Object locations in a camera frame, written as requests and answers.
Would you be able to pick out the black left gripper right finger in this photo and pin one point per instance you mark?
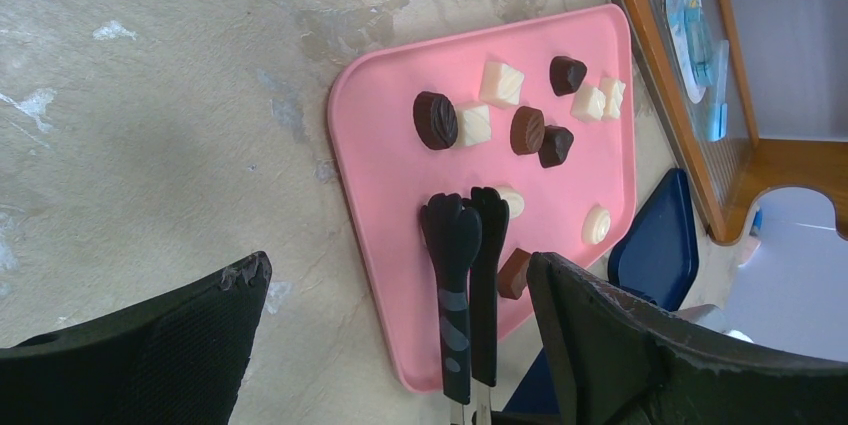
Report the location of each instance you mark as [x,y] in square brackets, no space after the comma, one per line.
[711,378]

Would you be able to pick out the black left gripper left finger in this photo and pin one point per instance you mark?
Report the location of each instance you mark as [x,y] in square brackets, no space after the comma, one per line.
[177,358]

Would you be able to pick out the dark rectangular chocolate piece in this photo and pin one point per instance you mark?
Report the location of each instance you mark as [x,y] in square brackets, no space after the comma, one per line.
[511,278]

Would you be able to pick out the white chocolate piece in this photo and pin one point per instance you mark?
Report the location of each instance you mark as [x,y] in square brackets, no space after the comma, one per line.
[474,124]
[514,200]
[501,85]
[596,226]
[613,89]
[588,104]

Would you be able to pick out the black handled metal tongs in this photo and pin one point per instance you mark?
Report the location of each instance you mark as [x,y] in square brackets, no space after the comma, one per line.
[464,238]

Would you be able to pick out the dark oval chocolate piece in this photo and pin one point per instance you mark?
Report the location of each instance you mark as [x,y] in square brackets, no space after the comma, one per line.
[435,120]

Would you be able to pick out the dark blue tin lid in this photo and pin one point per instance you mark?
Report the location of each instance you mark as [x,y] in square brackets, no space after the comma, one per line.
[656,243]

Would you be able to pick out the blue white corner device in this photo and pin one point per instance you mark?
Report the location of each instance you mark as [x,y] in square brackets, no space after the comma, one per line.
[752,242]

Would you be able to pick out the pink plastic tray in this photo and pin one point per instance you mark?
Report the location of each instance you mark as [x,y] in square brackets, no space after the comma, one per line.
[388,173]

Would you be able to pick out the light blue small tube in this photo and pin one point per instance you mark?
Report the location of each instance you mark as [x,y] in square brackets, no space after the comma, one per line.
[717,110]

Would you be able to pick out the light blue oval package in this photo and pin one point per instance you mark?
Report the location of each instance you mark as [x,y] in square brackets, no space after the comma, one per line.
[693,45]

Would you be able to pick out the wooden shelf rack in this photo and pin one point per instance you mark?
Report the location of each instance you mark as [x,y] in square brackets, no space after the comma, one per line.
[729,175]

